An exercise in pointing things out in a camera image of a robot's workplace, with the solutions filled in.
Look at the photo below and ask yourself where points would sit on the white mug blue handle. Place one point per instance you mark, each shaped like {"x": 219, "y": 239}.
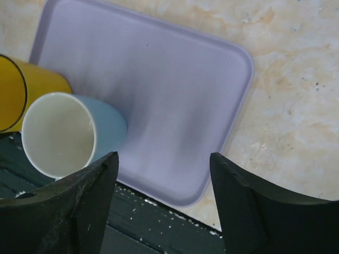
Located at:
{"x": 64, "y": 133}

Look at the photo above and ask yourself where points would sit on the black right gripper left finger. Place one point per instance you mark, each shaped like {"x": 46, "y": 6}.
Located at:
{"x": 66, "y": 216}

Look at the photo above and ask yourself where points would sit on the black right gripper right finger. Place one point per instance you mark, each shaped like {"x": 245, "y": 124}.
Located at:
{"x": 258, "y": 216}

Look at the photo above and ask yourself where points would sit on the yellow ceramic mug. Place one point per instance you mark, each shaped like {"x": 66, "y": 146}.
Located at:
{"x": 21, "y": 84}

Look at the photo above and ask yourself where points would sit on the lavender plastic tray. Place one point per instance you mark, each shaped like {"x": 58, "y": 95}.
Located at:
{"x": 180, "y": 90}

